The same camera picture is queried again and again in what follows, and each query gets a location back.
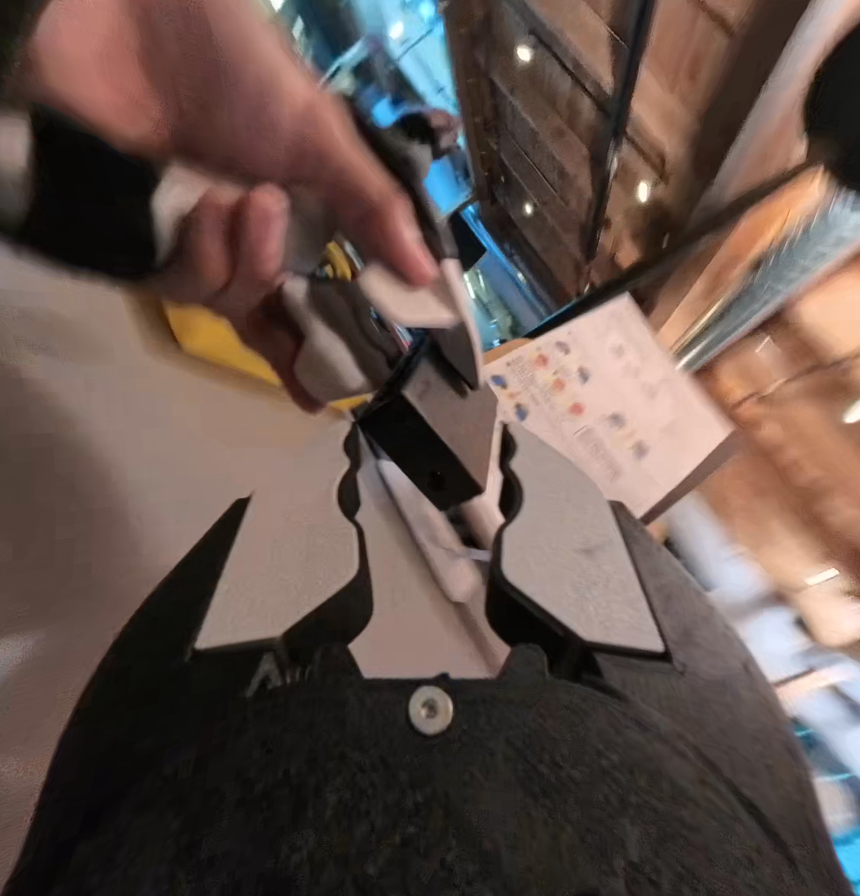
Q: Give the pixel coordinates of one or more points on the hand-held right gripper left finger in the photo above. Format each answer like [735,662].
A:
[290,553]

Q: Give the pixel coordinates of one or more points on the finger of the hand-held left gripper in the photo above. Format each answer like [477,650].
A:
[325,364]
[416,301]

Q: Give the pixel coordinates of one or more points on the black network switch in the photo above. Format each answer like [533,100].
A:
[416,448]

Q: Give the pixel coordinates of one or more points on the white metal document stand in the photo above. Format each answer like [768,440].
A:
[437,539]

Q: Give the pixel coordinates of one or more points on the yellow plastic bin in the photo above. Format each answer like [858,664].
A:
[220,343]

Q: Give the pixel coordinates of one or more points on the printed instruction sheet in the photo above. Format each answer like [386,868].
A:
[598,392]

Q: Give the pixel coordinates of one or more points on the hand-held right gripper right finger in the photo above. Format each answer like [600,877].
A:
[577,560]

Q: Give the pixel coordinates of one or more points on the person's left hand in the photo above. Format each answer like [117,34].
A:
[213,91]

